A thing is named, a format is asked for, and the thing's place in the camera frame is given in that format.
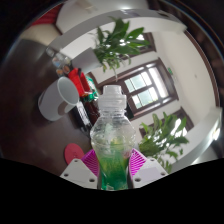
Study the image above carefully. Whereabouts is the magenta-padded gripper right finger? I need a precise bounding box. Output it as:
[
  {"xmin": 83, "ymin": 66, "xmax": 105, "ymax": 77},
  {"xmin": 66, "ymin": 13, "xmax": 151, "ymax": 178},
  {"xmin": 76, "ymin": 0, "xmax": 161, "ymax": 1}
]
[{"xmin": 127, "ymin": 148, "xmax": 169, "ymax": 189}]

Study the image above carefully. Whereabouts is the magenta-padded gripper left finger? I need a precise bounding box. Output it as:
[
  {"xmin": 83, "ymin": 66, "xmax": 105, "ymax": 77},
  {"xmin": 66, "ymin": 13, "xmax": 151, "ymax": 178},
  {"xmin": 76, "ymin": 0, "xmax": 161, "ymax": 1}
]
[{"xmin": 59, "ymin": 148, "xmax": 101, "ymax": 189}]

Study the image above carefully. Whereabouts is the clear bottle with green drink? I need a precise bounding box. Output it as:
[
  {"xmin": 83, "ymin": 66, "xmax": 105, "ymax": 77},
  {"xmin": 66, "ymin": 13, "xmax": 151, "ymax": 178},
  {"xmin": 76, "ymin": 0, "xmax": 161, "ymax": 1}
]
[{"xmin": 89, "ymin": 84, "xmax": 137, "ymax": 191}]

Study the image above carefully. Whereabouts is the flat round red coaster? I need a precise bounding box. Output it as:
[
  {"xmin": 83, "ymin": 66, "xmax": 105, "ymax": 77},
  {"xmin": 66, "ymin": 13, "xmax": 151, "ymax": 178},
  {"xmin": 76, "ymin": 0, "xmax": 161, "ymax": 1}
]
[{"xmin": 64, "ymin": 143, "xmax": 86, "ymax": 165}]

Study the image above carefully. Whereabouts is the large potted plant, white pot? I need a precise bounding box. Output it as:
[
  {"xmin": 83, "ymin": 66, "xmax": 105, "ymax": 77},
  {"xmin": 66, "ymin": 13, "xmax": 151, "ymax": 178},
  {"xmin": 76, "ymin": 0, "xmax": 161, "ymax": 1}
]
[{"xmin": 138, "ymin": 112, "xmax": 190, "ymax": 174}]

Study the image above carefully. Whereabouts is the small black flat box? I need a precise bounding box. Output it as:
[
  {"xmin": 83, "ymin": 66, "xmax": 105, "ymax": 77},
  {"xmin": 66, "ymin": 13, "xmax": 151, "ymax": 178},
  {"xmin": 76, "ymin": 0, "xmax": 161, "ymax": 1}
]
[{"xmin": 71, "ymin": 101, "xmax": 93, "ymax": 129}]

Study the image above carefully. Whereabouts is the dark wooden framed window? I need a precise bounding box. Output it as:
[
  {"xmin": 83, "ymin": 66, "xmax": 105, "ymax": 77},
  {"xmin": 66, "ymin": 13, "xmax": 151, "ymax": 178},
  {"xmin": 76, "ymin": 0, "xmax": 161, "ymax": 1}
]
[
  {"xmin": 133, "ymin": 32, "xmax": 157, "ymax": 54},
  {"xmin": 139, "ymin": 107, "xmax": 194, "ymax": 138}
]

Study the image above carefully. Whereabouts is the white mug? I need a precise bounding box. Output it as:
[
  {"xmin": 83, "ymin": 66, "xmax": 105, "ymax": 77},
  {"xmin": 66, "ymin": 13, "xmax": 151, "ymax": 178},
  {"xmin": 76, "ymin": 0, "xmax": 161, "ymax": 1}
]
[{"xmin": 38, "ymin": 76, "xmax": 80, "ymax": 122}]

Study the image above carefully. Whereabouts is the green package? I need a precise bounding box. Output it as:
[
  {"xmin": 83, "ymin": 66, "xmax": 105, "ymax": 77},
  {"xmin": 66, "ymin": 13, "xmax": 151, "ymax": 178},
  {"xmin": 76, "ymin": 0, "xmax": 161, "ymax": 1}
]
[{"xmin": 84, "ymin": 74, "xmax": 99, "ymax": 101}]

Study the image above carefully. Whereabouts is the dark wooden glazed double door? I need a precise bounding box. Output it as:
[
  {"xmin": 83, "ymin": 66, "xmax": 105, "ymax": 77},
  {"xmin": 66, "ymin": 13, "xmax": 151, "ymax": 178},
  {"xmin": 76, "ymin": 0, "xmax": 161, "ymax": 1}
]
[{"xmin": 96, "ymin": 58, "xmax": 179, "ymax": 121}]

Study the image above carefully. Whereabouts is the red plastic box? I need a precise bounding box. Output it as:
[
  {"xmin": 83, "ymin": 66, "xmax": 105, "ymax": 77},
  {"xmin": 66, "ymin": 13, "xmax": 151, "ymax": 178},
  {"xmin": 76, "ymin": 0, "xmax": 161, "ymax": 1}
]
[{"xmin": 68, "ymin": 68, "xmax": 92, "ymax": 98}]

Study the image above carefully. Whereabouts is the small potted plant, white pot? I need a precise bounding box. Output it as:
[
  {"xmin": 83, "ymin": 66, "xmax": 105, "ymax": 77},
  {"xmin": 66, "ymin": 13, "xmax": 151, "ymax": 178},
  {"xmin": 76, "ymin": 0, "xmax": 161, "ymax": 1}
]
[{"xmin": 71, "ymin": 17, "xmax": 151, "ymax": 79}]

